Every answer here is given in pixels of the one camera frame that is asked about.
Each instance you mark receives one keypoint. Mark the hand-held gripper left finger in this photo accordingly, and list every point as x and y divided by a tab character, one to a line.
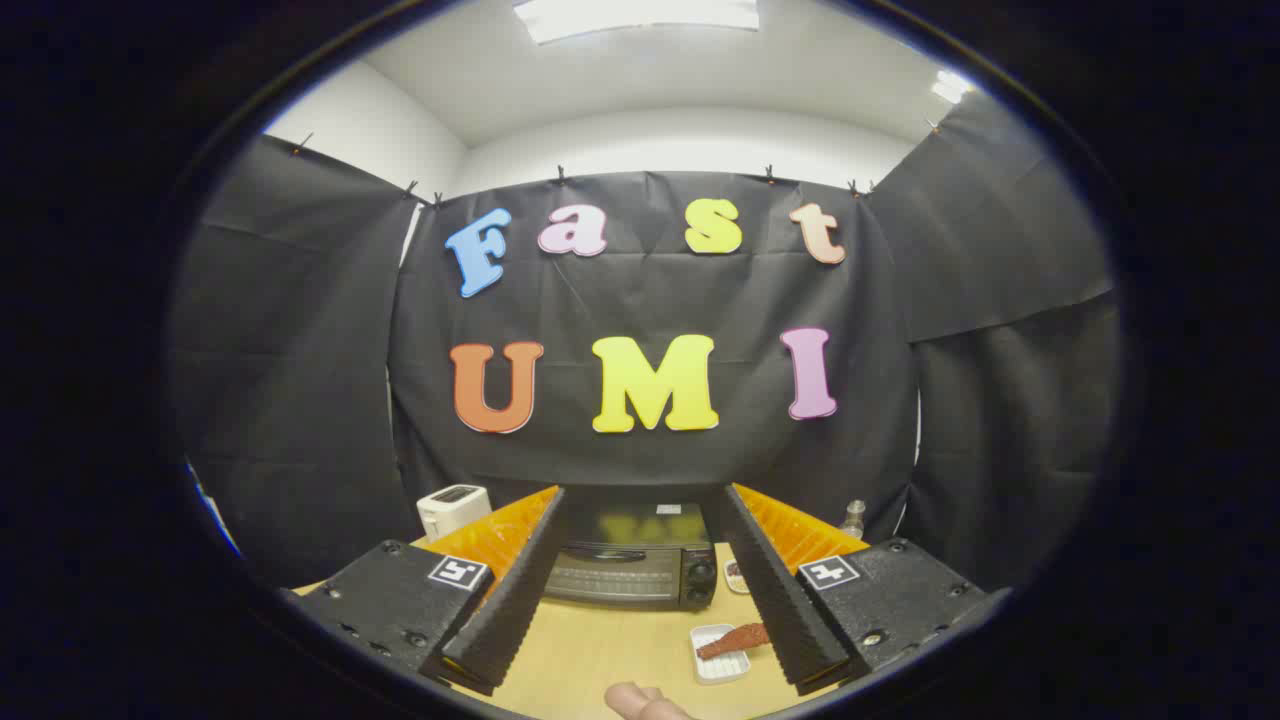
520	590

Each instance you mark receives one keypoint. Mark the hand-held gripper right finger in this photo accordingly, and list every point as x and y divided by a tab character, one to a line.
775	590

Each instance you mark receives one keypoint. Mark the red-brown meat slice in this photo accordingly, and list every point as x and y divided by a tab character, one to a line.
735	640

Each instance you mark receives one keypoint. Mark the black toaster oven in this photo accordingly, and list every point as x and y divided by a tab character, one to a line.
630	572

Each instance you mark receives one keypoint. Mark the white bread toaster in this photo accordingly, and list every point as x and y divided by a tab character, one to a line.
450	508

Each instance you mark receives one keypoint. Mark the white divided seasoning dish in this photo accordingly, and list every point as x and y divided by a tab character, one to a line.
735	576

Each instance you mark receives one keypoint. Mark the white rectangular tray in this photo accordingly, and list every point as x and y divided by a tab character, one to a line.
722	668

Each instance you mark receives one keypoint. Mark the small clear glass bottle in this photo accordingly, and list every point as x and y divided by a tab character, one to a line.
853	520

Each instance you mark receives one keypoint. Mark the small ceiling light panel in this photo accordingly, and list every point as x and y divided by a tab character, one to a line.
950	86

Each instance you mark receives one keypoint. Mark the large ceiling light panel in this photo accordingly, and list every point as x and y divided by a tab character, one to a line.
635	15

